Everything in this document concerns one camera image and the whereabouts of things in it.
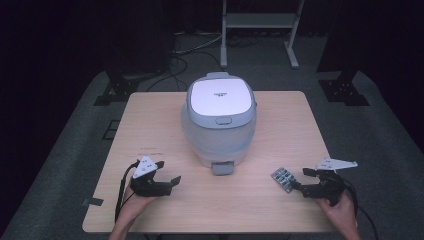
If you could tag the black stand base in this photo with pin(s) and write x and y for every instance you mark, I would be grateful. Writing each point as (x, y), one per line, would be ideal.
(343, 91)
(115, 93)

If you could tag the white grey pedal trash can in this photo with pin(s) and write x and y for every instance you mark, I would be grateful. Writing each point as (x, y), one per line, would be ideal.
(218, 100)

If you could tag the grey tape strip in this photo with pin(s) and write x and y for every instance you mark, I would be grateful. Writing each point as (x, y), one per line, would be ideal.
(93, 201)

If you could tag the person's left hand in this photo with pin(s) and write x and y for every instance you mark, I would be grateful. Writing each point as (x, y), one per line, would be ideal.
(133, 205)

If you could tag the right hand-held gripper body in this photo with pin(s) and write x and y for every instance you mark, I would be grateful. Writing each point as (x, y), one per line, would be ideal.
(328, 188)

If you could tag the white metal stand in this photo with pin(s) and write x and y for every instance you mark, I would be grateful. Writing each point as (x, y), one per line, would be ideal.
(260, 20)

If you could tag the person's right hand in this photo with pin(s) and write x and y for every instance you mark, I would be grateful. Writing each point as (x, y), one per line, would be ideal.
(341, 215)

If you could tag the silver pill blister pack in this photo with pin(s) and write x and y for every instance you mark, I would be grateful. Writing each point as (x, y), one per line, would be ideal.
(282, 178)

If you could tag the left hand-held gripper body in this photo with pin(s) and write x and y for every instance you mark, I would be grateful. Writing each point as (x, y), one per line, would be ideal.
(146, 186)

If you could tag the dark floor outlet plate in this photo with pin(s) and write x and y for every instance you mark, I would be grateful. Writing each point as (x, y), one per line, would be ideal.
(111, 130)

